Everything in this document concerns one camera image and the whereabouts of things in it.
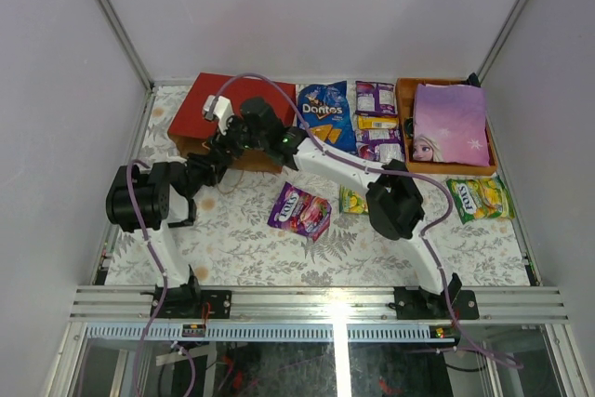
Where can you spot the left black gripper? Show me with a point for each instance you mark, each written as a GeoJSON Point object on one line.
{"type": "Point", "coordinates": [204, 166]}

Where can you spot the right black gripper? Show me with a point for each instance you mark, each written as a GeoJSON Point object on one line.
{"type": "Point", "coordinates": [233, 122]}

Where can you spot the red brown paper bag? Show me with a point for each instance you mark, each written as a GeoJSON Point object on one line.
{"type": "Point", "coordinates": [190, 131]}

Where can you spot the blue chips bag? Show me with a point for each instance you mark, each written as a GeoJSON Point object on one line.
{"type": "Point", "coordinates": [326, 110]}

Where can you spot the purple Fox's packet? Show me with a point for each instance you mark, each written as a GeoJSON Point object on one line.
{"type": "Point", "coordinates": [300, 212]}
{"type": "Point", "coordinates": [379, 145]}

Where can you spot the yellow candy bar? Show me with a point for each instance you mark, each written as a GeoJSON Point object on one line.
{"type": "Point", "coordinates": [377, 123]}

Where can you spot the green yellow candy packet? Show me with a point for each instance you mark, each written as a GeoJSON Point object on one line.
{"type": "Point", "coordinates": [479, 199]}

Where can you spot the purple snack packet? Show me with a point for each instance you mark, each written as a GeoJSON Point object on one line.
{"type": "Point", "coordinates": [375, 99]}

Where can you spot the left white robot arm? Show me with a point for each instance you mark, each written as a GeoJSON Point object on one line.
{"type": "Point", "coordinates": [148, 202]}

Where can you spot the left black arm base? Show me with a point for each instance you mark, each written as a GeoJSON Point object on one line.
{"type": "Point", "coordinates": [191, 301]}

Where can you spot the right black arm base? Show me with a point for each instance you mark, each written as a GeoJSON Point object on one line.
{"type": "Point", "coordinates": [411, 303]}

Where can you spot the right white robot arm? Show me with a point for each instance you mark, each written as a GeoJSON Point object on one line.
{"type": "Point", "coordinates": [395, 205]}

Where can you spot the orange wooden tray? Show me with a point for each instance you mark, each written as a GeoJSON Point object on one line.
{"type": "Point", "coordinates": [405, 91]}

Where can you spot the purple Frozen cloth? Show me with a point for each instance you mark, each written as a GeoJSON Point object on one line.
{"type": "Point", "coordinates": [449, 124]}

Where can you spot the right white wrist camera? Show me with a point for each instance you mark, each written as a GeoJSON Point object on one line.
{"type": "Point", "coordinates": [217, 108]}

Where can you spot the grey slotted cable duct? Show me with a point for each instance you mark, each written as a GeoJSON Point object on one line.
{"type": "Point", "coordinates": [404, 333]}

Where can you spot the aluminium front rail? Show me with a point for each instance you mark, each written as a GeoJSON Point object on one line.
{"type": "Point", "coordinates": [267, 304]}

